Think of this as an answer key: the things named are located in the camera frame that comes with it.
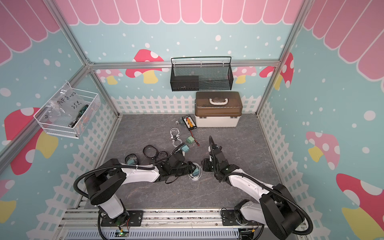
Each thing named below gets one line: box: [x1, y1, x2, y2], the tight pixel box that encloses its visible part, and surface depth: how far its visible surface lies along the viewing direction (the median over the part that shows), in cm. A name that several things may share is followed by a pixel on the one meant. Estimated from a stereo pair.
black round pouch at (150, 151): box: [143, 145, 159, 160], surface depth 101 cm
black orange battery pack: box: [181, 114, 198, 131], surface depth 115 cm
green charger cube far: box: [186, 135, 195, 144], surface depth 105 cm
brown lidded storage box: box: [194, 91, 243, 128], surface depth 103 cm
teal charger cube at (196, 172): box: [192, 168, 200, 177], surface depth 89 cm
